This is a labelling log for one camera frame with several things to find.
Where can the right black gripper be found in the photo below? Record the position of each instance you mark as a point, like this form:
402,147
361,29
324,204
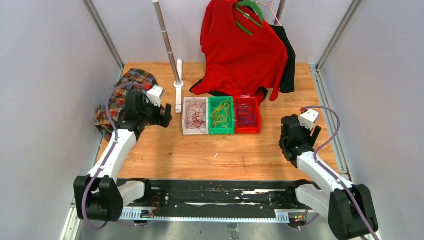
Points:
311,140

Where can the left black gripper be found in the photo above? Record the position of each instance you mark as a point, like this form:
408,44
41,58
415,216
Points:
161,120

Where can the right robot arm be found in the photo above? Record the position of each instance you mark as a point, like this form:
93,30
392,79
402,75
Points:
347,207

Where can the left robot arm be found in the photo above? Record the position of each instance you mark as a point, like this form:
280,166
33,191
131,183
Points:
97,195

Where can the white rack base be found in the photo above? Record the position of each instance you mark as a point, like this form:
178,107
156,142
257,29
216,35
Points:
179,86

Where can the white plastic bin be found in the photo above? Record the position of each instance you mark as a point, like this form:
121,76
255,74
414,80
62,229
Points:
195,120

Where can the plaid flannel shirt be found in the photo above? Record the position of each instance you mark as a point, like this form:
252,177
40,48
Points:
113,109

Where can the black t-shirt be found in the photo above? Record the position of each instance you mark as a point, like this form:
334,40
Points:
287,84

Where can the red plastic bin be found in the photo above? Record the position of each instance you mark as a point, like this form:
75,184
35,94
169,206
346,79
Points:
247,115

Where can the green plastic bin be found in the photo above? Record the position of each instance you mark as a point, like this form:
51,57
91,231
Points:
221,114

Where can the red t-shirt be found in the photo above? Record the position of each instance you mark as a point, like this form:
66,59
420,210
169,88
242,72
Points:
238,64

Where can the pink clothes hanger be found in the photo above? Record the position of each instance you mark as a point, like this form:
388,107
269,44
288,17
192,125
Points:
272,6

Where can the green clothes hanger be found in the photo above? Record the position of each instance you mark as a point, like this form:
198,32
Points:
247,17

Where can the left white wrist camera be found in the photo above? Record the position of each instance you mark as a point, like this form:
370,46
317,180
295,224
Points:
155,94

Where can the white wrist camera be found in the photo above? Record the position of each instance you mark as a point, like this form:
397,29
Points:
155,94
308,118

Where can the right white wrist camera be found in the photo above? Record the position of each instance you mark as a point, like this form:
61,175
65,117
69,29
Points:
308,118

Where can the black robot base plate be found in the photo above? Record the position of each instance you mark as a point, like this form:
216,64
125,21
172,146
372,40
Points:
219,200

